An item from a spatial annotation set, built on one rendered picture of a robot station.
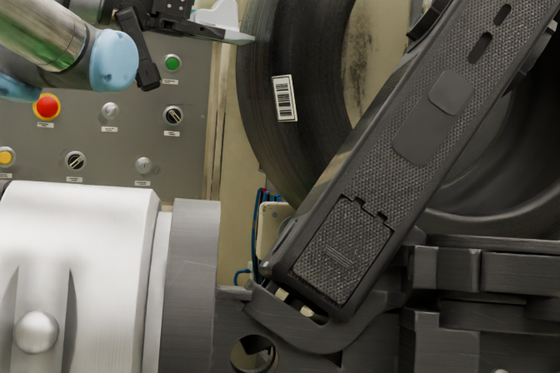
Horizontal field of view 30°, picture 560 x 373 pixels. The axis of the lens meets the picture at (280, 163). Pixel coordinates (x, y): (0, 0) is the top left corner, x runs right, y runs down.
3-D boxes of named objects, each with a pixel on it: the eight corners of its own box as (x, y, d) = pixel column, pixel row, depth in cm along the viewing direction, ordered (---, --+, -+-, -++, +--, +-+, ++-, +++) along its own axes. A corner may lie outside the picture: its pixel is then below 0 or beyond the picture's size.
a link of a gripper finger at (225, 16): (266, 4, 141) (199, -11, 139) (257, 47, 142) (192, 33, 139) (261, 5, 144) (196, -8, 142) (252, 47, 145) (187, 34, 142)
